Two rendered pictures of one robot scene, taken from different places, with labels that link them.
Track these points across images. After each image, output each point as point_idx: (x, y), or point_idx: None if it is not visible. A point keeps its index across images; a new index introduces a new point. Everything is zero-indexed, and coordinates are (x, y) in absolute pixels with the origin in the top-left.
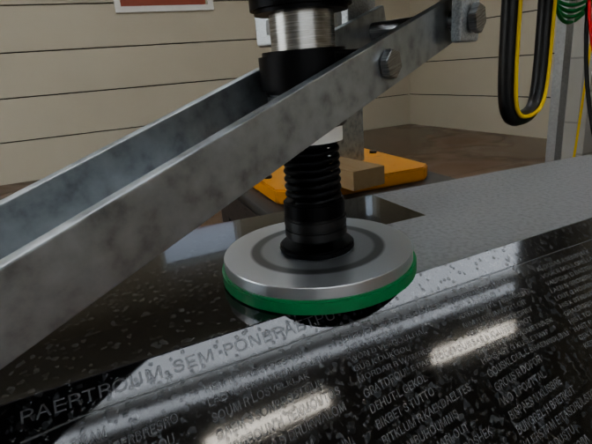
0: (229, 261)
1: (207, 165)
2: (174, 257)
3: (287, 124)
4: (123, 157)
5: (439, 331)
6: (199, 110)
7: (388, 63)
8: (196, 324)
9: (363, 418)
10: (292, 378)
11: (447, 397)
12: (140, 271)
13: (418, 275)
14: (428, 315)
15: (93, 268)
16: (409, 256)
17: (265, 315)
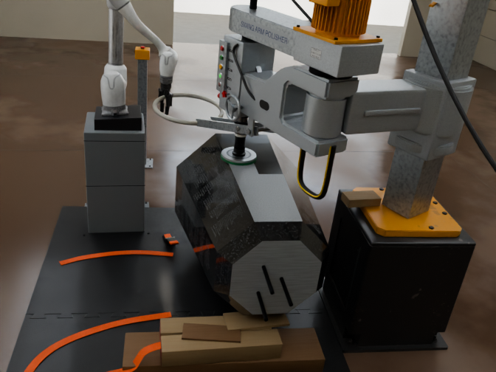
0: None
1: (216, 123)
2: (255, 148)
3: (224, 125)
4: (231, 121)
5: (220, 170)
6: None
7: (235, 128)
8: (226, 147)
9: (211, 166)
10: (216, 157)
11: (212, 174)
12: (251, 145)
13: (228, 164)
14: (222, 167)
15: (208, 125)
16: (226, 158)
17: None
